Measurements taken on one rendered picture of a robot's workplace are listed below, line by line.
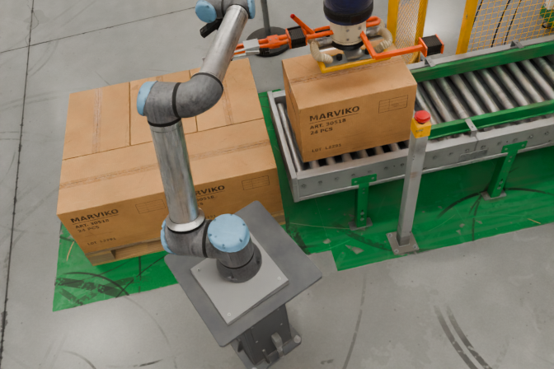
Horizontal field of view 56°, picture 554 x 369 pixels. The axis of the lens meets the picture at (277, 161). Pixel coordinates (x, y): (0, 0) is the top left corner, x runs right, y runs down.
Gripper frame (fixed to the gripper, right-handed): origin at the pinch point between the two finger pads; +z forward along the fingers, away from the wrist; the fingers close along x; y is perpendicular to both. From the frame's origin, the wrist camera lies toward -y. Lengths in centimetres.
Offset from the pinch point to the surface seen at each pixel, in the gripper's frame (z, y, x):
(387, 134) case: 60, 76, -19
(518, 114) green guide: 62, 148, -22
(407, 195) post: 73, 76, -51
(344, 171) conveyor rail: 65, 48, -33
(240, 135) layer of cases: 68, -1, 12
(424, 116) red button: 18, 79, -49
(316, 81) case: 28, 43, -2
